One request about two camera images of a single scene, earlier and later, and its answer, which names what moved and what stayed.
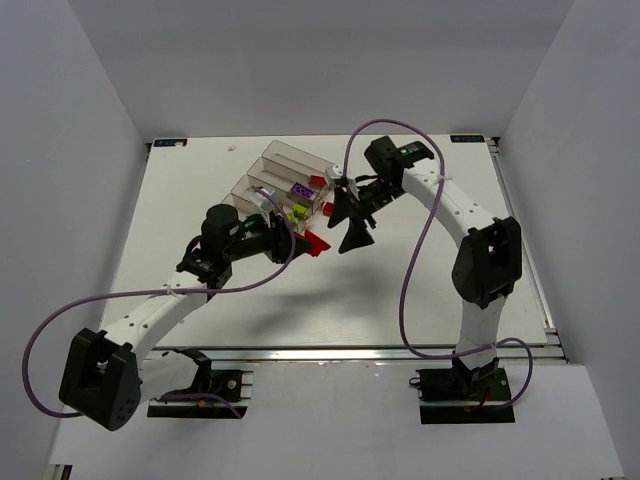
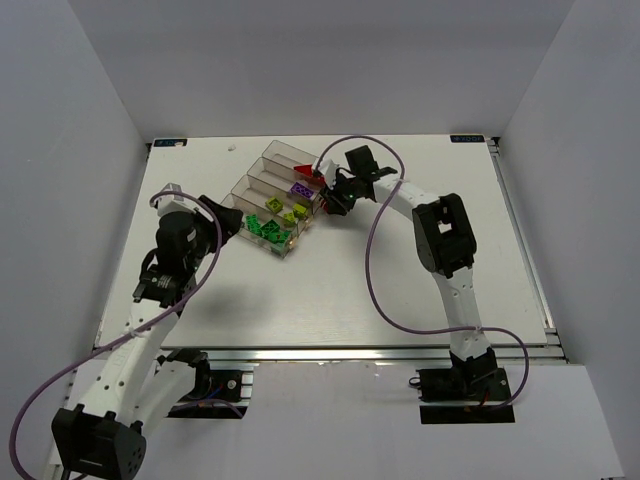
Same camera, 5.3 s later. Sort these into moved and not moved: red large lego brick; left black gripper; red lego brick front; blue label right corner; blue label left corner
Moved: red large lego brick; left black gripper
Not moved: red lego brick front; blue label right corner; blue label left corner
